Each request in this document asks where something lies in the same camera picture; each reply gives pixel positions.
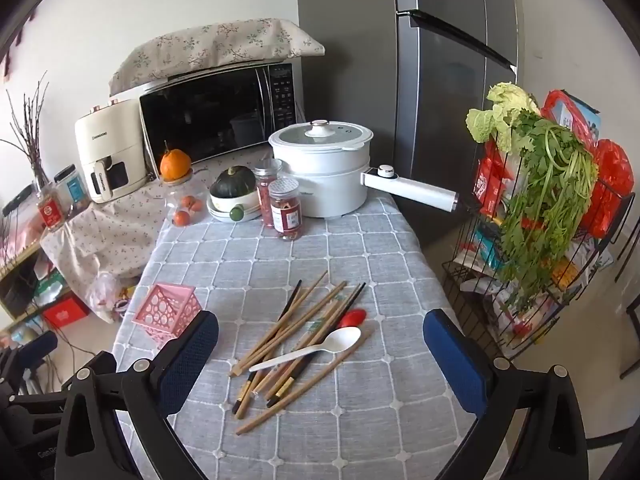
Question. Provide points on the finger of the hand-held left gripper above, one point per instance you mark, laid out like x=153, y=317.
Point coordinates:
x=97, y=361
x=35, y=350

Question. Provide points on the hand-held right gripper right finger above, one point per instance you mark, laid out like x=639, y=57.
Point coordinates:
x=452, y=360

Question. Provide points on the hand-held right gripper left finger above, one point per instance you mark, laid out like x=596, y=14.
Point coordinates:
x=192, y=355

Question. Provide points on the pink perforated basket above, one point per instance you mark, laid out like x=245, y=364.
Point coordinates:
x=165, y=310

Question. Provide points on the pile of chopsticks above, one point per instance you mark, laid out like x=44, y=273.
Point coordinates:
x=287, y=332

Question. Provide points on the red plastic spoon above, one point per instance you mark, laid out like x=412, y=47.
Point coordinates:
x=354, y=317

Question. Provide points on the white plastic spoon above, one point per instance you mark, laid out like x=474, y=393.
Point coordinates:
x=345, y=338

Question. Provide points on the red box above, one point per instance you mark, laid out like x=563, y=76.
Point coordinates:
x=65, y=312

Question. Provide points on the white plastic bag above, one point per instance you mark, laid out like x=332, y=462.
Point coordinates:
x=492, y=300

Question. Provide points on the translucent plastic bag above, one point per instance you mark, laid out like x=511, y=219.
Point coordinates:
x=107, y=290

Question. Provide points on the wooden shelf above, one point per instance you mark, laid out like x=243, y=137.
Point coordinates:
x=20, y=262

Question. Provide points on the grey checked tablecloth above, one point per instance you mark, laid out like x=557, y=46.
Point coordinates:
x=380, y=270

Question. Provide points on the teal snack packet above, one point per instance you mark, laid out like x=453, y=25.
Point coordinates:
x=490, y=250

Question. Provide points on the small orange fruit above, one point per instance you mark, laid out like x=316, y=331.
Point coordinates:
x=192, y=203
x=181, y=218

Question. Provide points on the red label glass bottle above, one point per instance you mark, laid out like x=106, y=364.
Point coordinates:
x=50, y=210

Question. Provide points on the small green fruit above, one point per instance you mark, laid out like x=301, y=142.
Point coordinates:
x=236, y=215

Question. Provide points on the white bowl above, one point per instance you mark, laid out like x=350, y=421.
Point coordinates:
x=220, y=208

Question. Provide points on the blue label jar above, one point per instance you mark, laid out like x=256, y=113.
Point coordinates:
x=72, y=190

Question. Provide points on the clear glass jar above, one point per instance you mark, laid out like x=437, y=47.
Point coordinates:
x=197, y=187

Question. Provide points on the red label clear jar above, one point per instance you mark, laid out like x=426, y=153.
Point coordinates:
x=286, y=215

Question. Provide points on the dark green squash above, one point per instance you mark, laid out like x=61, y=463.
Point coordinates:
x=232, y=182

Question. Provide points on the red snack packet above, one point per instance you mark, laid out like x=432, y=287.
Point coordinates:
x=487, y=180

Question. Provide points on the tall jar of red contents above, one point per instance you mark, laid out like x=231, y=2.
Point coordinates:
x=265, y=185

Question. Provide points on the large orange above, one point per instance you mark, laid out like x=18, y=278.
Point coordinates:
x=175, y=165

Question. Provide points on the leafy green celery bunch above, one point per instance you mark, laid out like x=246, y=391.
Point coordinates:
x=540, y=185

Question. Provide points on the dry branches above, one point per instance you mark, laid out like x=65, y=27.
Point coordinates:
x=31, y=150

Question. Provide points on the white electric cooking pot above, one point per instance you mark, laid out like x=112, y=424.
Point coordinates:
x=320, y=175

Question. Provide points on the cream air fryer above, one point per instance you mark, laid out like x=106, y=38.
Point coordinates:
x=110, y=140

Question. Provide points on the black microwave oven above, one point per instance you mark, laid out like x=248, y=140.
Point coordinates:
x=210, y=115

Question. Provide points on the napa cabbage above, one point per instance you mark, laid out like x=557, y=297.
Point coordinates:
x=492, y=120

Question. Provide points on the red plastic bag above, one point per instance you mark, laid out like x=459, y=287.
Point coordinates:
x=612, y=175

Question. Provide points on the red and blue packet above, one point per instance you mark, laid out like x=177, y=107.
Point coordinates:
x=565, y=110

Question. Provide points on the grey refrigerator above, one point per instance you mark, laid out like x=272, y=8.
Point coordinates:
x=435, y=85

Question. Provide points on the floral cover cloth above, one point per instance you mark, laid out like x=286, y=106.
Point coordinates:
x=210, y=45

